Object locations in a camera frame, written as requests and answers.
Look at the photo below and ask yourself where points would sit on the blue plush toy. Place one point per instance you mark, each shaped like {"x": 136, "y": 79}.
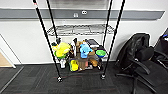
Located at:
{"x": 85, "y": 50}

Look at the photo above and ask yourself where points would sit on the black flat box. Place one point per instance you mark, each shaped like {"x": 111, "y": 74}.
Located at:
{"x": 92, "y": 42}

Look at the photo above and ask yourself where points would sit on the green bowl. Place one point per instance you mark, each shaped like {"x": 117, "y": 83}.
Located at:
{"x": 100, "y": 53}

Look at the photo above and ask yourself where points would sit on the orange brown toy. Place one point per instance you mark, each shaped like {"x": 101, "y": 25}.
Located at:
{"x": 94, "y": 62}

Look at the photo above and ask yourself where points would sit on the white bottle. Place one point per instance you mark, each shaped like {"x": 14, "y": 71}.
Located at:
{"x": 62, "y": 63}

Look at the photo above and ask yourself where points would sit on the black office chair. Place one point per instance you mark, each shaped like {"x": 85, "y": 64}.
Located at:
{"x": 143, "y": 61}

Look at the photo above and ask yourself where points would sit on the white wall socket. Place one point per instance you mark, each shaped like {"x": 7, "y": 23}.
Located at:
{"x": 84, "y": 12}
{"x": 75, "y": 15}

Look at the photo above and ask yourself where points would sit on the long grey wall band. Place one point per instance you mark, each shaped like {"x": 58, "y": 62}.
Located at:
{"x": 33, "y": 14}

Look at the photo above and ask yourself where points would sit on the white door frame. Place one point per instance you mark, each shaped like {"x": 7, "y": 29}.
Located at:
{"x": 8, "y": 53}

